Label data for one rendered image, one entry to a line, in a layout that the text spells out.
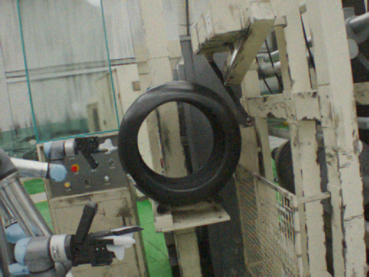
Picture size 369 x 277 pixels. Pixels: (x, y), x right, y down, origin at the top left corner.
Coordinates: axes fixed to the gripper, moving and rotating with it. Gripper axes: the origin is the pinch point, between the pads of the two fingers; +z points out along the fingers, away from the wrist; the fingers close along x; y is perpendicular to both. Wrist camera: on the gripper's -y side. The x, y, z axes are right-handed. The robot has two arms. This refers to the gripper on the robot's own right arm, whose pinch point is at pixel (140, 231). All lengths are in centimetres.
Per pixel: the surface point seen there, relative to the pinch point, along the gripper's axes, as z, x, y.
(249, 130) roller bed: 52, -108, -26
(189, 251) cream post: 8, -120, 40
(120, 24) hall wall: -140, -996, -449
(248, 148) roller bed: 50, -109, -16
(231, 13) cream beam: 41, -45, -72
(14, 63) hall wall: -445, -861, -342
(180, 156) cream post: 11, -112, -18
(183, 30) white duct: 25, -157, -106
